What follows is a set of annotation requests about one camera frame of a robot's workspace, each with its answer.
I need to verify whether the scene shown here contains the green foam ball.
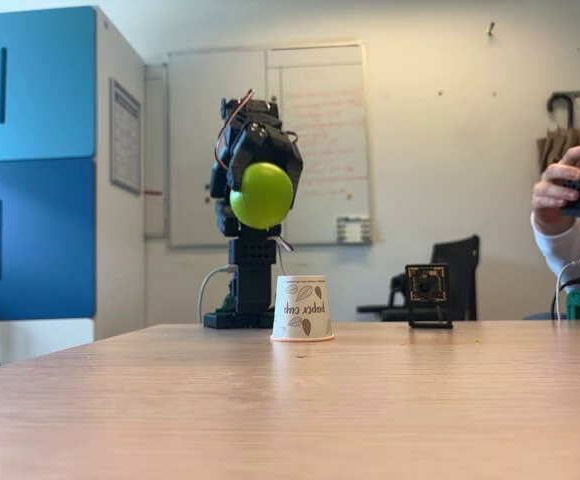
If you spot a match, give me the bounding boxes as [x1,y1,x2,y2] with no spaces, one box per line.
[229,160,295,230]

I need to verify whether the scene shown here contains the white-sleeved forearm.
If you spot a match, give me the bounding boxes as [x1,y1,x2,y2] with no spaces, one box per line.
[530,211,580,292]

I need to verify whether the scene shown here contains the white leaf-print paper cup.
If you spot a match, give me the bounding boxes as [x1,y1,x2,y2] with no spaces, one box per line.
[269,274,336,344]

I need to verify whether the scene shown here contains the person's hand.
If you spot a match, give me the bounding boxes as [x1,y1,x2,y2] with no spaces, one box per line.
[530,143,580,225]

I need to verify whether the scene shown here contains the whiteboard eraser box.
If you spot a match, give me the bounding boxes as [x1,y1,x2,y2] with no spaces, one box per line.
[335,214,373,245]

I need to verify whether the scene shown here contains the framed notice sheet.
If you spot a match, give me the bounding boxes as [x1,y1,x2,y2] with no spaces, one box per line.
[108,77,143,195]

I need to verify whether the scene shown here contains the black office chair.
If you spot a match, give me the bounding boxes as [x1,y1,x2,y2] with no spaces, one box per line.
[356,234,481,322]

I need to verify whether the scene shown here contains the blue-door locker cabinet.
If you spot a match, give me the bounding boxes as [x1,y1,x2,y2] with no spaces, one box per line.
[0,5,147,374]

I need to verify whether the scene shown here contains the brown folded umbrella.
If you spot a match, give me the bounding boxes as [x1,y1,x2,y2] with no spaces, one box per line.
[536,93,580,174]

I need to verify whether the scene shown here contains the wall whiteboard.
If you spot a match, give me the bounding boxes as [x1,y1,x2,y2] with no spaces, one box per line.
[166,43,374,249]

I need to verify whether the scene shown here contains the narrow grey wall panel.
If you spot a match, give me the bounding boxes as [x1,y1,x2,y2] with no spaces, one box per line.
[143,62,170,241]

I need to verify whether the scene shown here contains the small camera module on stand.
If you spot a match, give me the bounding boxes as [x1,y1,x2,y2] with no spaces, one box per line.
[404,263,455,330]

